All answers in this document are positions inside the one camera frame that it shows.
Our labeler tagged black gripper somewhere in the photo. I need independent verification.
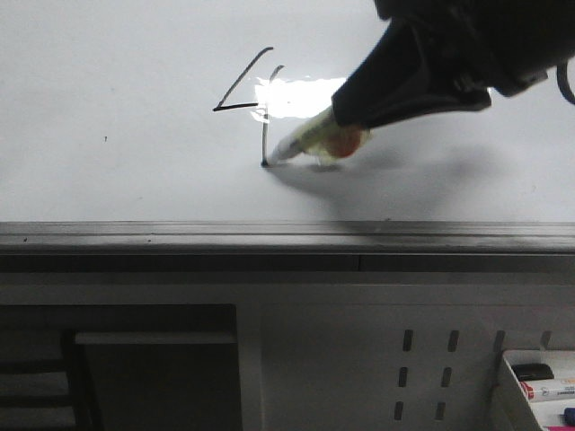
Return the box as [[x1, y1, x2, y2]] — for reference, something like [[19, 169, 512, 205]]
[[332, 1, 574, 129]]

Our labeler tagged red and white marker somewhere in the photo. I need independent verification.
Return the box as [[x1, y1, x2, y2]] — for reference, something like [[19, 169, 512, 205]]
[[519, 380, 574, 402]]

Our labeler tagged black cable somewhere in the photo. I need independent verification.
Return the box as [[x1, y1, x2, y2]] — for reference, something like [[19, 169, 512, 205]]
[[555, 60, 575, 107]]

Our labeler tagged white marker with taped pad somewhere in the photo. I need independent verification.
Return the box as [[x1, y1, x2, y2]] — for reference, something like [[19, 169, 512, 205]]
[[261, 106, 372, 168]]

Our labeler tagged white whiteboard with aluminium frame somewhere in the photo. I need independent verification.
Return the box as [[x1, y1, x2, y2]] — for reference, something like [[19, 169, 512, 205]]
[[1, 1, 574, 272]]

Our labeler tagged dark chair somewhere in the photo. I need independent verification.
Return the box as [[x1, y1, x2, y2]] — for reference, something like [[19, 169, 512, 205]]
[[1, 304, 243, 430]]

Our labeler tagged blue marker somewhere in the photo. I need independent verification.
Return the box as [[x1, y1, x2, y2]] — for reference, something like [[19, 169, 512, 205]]
[[563, 408, 575, 427]]

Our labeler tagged white storage tray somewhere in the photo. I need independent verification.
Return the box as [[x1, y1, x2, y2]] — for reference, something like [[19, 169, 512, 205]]
[[490, 350, 574, 430]]

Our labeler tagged white perforated metal panel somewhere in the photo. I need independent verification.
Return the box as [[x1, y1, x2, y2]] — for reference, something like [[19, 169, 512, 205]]
[[237, 286, 574, 430]]

